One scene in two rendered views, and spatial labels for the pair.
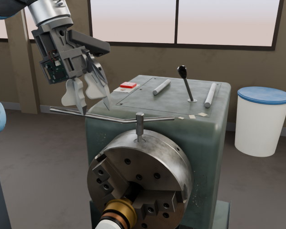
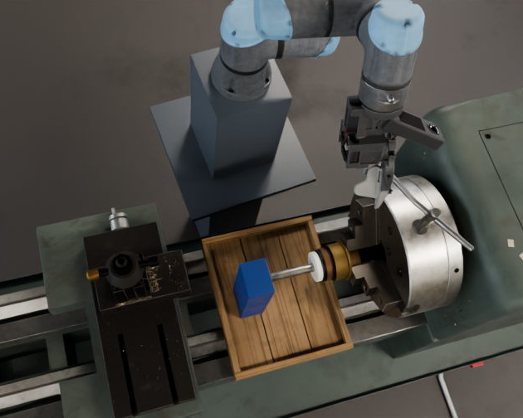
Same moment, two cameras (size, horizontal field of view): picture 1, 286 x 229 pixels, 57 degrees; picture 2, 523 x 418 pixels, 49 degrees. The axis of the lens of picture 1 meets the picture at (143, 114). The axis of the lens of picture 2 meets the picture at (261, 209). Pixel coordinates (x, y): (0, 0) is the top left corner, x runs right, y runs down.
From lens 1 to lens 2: 0.73 m
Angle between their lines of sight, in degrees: 51
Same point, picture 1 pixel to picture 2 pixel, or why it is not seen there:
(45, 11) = (367, 98)
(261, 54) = not seen: outside the picture
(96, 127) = not seen: hidden behind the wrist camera
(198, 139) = (491, 285)
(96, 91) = (370, 189)
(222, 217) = not seen: outside the picture
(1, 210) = (277, 124)
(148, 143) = (423, 239)
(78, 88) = not seen: hidden behind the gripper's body
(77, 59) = (373, 152)
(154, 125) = (472, 216)
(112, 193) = (349, 241)
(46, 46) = (349, 121)
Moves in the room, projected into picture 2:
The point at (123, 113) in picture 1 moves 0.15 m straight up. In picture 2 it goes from (464, 159) to (498, 124)
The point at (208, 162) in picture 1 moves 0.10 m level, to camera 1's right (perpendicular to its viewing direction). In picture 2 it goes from (481, 311) to (512, 350)
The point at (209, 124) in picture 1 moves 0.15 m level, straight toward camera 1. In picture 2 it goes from (522, 288) to (458, 312)
